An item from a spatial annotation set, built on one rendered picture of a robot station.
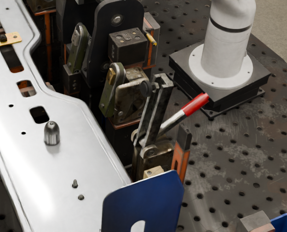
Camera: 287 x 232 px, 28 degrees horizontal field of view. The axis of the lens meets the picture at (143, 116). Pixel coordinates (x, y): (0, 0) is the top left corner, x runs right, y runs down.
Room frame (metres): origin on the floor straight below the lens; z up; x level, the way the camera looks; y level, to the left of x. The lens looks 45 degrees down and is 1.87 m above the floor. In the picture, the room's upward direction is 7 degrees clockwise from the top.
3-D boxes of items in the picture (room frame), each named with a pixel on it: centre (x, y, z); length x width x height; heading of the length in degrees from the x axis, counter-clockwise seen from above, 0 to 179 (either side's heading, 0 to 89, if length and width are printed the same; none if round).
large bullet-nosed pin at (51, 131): (0.77, 0.18, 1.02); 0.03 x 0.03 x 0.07
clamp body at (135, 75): (0.91, 0.04, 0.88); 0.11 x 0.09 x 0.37; 121
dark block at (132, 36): (0.98, 0.05, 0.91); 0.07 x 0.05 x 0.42; 121
